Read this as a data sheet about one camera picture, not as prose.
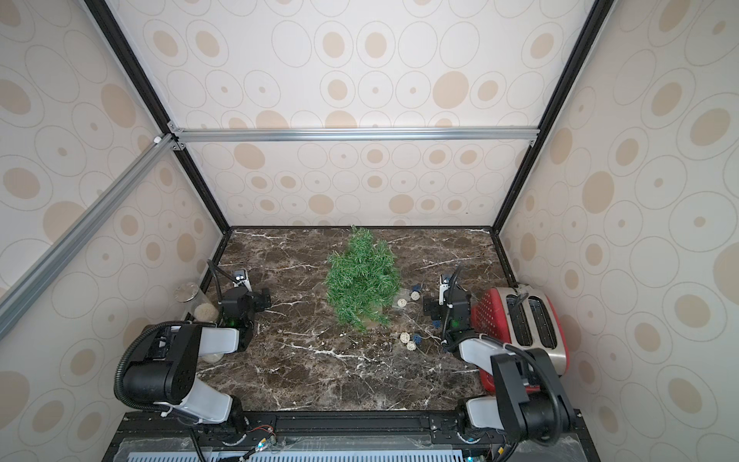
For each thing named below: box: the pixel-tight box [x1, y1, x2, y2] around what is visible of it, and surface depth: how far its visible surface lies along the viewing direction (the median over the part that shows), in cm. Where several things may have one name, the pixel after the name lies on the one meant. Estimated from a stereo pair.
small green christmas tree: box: [325, 225, 402, 334], surface depth 73 cm
